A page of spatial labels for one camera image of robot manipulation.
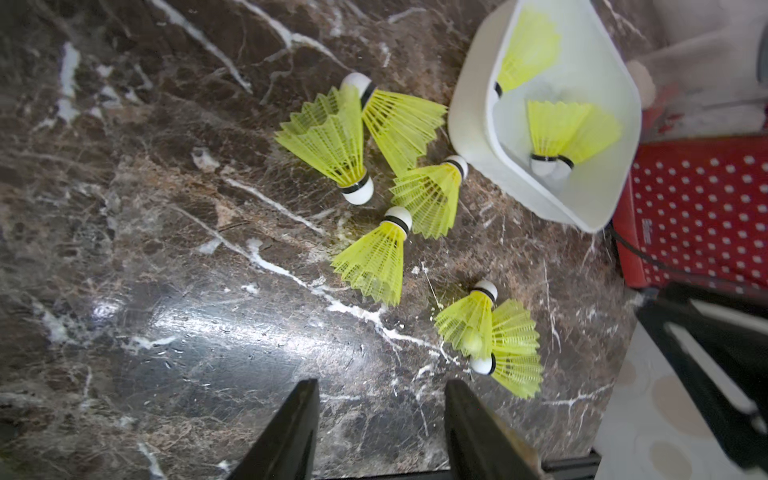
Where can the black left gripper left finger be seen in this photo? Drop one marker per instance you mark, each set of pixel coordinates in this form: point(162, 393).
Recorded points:
point(285, 449)

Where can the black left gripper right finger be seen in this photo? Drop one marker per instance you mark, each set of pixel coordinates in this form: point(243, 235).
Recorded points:
point(477, 447)

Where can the green shuttlecock group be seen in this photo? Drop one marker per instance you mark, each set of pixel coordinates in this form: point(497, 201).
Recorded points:
point(374, 264)
point(327, 134)
point(401, 125)
point(431, 195)

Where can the green shuttlecock lone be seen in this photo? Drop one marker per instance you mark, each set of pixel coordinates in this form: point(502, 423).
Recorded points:
point(534, 46)

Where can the white storage box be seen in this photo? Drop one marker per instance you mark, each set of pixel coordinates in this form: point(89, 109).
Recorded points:
point(493, 134)

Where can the red dotted toaster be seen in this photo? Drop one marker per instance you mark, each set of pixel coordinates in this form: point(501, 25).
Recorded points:
point(696, 211)

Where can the green shuttlecock top group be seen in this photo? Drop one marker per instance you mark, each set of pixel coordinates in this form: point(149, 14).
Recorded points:
point(401, 125)

